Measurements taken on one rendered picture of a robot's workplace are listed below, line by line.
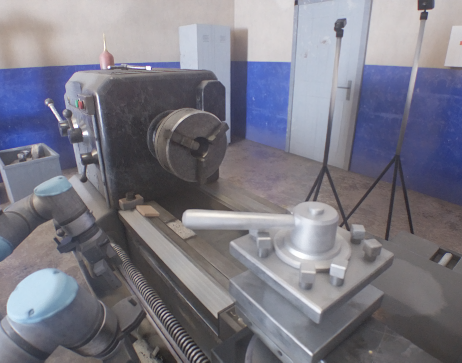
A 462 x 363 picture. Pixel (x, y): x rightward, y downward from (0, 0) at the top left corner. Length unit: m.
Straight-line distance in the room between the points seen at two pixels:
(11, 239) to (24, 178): 2.26
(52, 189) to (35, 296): 0.43
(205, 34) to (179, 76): 3.43
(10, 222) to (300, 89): 4.06
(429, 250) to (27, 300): 0.97
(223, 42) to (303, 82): 1.33
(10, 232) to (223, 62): 4.24
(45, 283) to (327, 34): 4.08
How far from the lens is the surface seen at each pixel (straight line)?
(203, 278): 0.81
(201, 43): 4.58
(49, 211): 0.93
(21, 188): 3.16
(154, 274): 1.13
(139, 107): 1.14
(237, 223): 0.38
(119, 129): 1.12
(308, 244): 0.40
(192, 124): 1.01
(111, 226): 1.27
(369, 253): 0.43
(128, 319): 0.62
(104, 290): 1.54
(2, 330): 0.54
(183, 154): 1.01
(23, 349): 0.53
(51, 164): 3.15
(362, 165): 4.13
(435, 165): 3.78
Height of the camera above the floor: 1.38
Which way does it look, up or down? 23 degrees down
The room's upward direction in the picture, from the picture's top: straight up
